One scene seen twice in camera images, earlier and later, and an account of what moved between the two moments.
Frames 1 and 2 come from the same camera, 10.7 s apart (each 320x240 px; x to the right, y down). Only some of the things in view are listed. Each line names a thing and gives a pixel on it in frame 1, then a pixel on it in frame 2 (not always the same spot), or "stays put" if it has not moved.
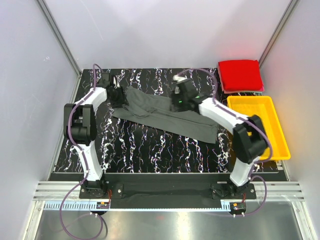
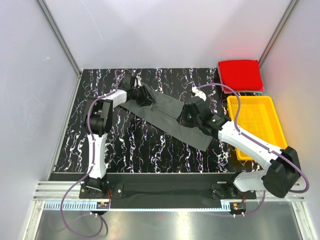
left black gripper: [122, 100] -> [146, 99]
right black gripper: [174, 107] -> [182, 118]
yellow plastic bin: [264, 108] stays put
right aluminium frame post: [292, 6] stays put
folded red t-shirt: [241, 75] stays put
